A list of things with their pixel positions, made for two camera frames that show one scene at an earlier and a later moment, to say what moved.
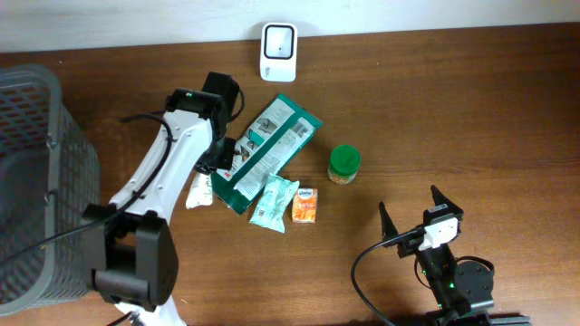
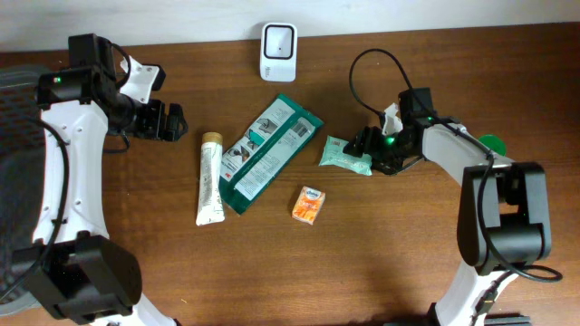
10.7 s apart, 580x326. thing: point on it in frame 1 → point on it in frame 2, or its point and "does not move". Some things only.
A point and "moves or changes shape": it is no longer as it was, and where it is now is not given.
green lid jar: (344, 164) → (494, 143)
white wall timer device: (278, 52) does not move
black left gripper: (227, 160) → (178, 127)
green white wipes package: (266, 147) does not move
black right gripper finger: (390, 229) → (355, 147)
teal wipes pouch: (270, 210) → (333, 155)
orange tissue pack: (304, 206) moves or changes shape
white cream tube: (200, 191) → (210, 207)
